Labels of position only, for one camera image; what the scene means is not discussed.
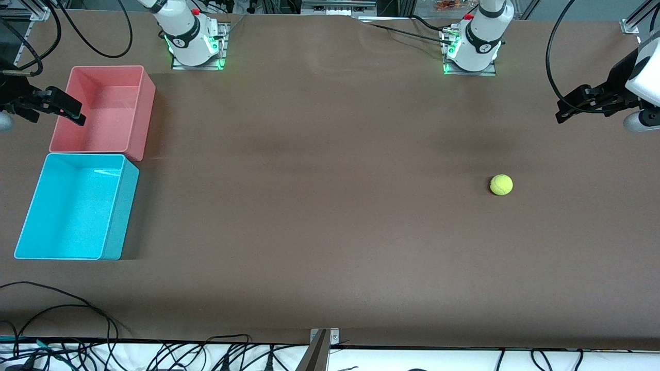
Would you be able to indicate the grey camera mount bar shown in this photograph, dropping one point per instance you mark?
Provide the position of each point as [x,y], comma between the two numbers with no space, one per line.
[315,355]

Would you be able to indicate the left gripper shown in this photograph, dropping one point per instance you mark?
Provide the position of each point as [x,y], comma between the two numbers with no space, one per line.
[617,81]

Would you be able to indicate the aluminium frame extrusion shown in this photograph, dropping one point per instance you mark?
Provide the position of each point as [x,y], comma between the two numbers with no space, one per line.
[38,14]

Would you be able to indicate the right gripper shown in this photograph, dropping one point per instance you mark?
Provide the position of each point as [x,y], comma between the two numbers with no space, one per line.
[14,94]

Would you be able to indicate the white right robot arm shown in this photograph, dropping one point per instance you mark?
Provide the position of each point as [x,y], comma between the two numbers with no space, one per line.
[180,26]

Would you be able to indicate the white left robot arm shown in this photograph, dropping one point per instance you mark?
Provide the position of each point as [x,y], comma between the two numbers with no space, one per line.
[482,36]

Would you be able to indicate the grey metal equipment box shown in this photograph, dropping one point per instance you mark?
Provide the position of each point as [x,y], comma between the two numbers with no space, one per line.
[337,6]

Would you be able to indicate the pink plastic bin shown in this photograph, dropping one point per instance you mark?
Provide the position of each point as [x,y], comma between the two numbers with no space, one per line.
[108,113]

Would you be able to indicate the yellow tennis ball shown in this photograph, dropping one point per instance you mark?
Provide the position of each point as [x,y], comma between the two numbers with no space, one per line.
[501,185]

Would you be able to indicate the aluminium frame corner bracket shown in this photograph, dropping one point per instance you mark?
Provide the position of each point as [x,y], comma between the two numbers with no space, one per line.
[630,27]

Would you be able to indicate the orange items in clear box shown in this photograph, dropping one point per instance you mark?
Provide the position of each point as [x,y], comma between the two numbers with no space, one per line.
[448,4]

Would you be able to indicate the blue plastic bin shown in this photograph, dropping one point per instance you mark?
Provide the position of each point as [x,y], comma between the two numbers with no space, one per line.
[72,206]

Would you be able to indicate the small metal table bracket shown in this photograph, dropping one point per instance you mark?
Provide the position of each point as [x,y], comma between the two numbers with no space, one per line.
[334,336]

